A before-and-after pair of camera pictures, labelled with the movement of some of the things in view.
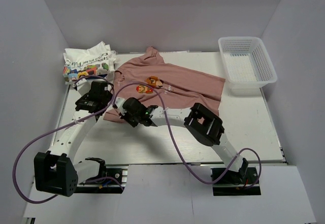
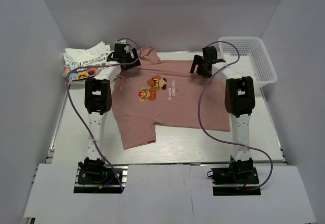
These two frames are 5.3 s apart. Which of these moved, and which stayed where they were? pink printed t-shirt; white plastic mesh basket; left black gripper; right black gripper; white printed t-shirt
Moved: right black gripper; pink printed t-shirt; left black gripper
Stayed: white plastic mesh basket; white printed t-shirt
